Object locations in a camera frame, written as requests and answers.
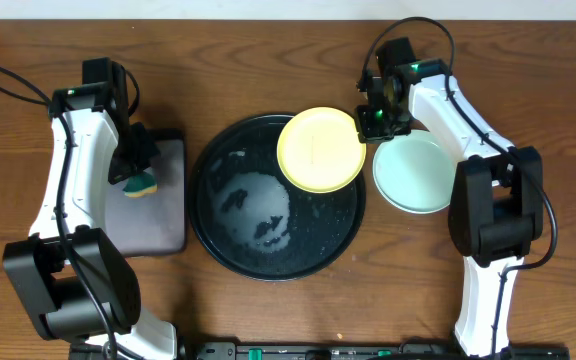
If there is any green yellow sponge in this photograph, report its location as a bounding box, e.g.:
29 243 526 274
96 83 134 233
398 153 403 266
122 172 158 198

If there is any mint green plate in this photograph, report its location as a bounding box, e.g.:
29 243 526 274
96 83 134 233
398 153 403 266
372 130 456 200
378 189 450 214

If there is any yellow plate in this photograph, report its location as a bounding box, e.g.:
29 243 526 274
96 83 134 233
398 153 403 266
277 107 366 193

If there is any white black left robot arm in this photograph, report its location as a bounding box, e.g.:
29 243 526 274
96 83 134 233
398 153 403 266
3 85 179 359

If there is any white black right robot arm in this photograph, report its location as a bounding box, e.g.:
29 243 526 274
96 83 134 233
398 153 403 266
355 57 553 358

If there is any black rectangular water tray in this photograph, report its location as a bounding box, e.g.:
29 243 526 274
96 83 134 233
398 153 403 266
105 128 186 257

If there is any round black tray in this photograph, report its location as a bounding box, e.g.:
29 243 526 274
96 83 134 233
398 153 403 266
187 113 366 281

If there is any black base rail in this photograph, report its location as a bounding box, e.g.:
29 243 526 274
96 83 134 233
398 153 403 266
67 341 571 360

